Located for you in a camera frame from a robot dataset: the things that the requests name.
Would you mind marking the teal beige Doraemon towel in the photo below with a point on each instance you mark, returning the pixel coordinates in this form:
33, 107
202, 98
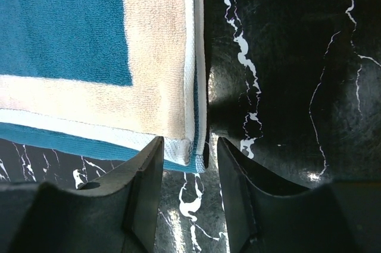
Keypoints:
102, 78

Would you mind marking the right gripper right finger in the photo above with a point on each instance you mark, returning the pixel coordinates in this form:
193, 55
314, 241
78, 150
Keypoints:
267, 213

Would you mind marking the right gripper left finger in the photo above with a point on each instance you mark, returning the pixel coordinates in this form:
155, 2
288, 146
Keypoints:
116, 212

